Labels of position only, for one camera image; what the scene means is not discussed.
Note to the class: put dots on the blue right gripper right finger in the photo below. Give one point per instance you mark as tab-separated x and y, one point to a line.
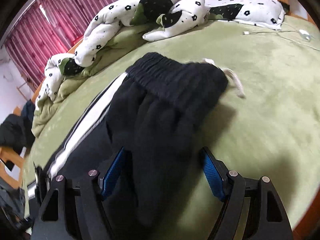
215	172

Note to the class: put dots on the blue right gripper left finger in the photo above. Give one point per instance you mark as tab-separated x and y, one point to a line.
112	175

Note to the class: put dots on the black pants with white stripe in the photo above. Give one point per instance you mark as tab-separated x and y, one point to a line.
152	110

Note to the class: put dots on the green fleece bed sheet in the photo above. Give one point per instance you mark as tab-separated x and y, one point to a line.
273	131

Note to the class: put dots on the black jacket on footboard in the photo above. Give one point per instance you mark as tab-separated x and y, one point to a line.
16	133

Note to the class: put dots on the grey denim jeans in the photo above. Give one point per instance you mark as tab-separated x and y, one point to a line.
12	209

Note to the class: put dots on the navy blue garment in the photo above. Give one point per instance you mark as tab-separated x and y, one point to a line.
27	112

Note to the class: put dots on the wooden clothes rack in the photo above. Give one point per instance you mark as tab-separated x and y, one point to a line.
25	91

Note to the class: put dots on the red patterned curtain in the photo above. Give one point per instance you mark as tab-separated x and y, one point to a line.
48	27

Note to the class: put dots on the floral pillow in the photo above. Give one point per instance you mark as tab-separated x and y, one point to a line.
262	13

